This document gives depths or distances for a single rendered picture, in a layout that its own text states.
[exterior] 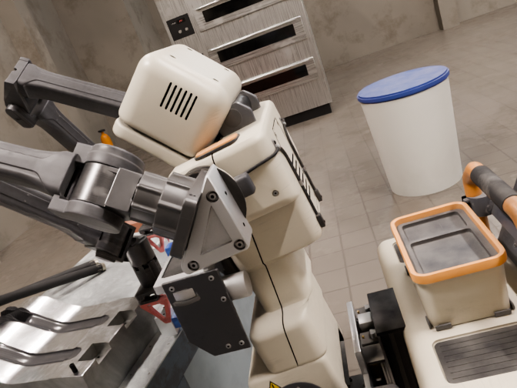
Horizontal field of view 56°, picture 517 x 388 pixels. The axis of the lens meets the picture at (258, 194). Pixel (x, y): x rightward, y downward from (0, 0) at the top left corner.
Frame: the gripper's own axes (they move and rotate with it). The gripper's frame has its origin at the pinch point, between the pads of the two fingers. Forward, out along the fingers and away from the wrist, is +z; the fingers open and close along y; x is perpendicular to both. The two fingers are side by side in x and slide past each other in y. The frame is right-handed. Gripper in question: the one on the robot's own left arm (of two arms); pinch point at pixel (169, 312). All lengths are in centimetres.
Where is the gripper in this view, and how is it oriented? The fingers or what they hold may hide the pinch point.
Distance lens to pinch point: 117.6
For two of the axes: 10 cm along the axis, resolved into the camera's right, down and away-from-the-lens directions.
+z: 3.4, 8.8, 3.3
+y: -0.6, 3.7, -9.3
